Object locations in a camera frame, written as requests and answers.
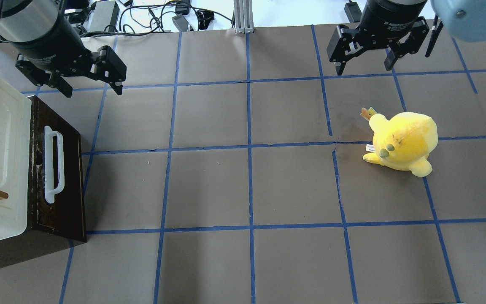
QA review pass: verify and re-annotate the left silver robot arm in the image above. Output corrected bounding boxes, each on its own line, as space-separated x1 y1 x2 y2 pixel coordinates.
0 0 127 98

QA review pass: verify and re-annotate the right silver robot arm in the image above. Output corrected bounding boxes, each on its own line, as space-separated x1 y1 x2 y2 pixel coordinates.
26 0 486 94

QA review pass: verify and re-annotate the black power adapter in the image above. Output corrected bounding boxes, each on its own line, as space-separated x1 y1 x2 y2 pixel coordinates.
86 0 119 32

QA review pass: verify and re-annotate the yellow plush toy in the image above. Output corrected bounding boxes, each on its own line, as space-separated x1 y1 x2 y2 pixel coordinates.
360 108 439 177

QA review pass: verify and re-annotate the aluminium frame post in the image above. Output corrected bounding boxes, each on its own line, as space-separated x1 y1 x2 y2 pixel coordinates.
233 0 255 33

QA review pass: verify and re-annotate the white plastic drawer handle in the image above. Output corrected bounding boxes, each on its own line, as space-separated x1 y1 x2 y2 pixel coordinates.
43 125 65 204

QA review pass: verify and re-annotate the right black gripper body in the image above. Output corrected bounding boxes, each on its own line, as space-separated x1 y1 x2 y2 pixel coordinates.
327 0 430 64

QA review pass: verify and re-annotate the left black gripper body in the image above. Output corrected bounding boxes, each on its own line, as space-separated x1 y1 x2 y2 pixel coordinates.
15 17 113 81

